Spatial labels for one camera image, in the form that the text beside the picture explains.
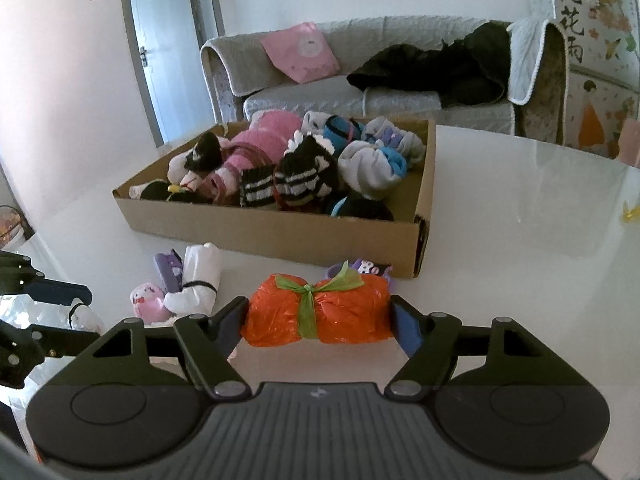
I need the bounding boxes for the pink cushion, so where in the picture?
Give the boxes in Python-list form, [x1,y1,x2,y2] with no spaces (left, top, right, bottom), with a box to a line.
[260,22,340,84]

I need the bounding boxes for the purple sock bundle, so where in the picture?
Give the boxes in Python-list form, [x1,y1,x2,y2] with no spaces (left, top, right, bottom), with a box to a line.
[154,249,183,292]

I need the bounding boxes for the grey blue sock bundle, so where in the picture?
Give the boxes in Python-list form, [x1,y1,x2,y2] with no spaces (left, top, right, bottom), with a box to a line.
[337,141,408,200]

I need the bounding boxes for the pink cartoon sock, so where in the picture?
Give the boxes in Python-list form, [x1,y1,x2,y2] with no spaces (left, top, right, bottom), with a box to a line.
[130,283,172,324]

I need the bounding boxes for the black clothes on sofa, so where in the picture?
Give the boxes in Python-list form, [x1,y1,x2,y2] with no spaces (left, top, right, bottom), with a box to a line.
[346,22,511,107]

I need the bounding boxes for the blue door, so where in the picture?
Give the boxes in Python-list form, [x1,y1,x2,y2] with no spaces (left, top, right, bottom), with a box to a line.
[122,0,224,145]

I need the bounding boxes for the pink fluffy sock bundle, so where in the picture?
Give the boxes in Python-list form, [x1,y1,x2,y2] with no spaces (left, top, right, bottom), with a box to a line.
[196,110,303,204]

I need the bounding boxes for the black white striped sock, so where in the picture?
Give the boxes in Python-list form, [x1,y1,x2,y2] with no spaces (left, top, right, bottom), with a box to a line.
[240,130,341,210]

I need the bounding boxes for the white quilted sofa throw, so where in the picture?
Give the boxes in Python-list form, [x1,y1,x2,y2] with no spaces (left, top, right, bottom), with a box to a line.
[506,16,549,106]

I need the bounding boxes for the white blue sock ball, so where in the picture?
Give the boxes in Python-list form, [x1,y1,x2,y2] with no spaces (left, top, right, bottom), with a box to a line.
[302,110,363,155]

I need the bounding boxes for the black knit sock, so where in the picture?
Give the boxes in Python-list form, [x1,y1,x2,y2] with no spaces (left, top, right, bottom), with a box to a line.
[167,132,222,188]

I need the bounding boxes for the grey sofa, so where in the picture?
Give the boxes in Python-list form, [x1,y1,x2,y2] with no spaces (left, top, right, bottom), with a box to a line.
[201,15,568,144]

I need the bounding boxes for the cardboard box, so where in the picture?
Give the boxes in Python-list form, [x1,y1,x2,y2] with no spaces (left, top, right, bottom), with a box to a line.
[112,117,437,280]

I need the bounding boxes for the white rolled sock bundle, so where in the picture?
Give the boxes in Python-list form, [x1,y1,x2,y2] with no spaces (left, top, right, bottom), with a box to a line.
[164,243,222,316]

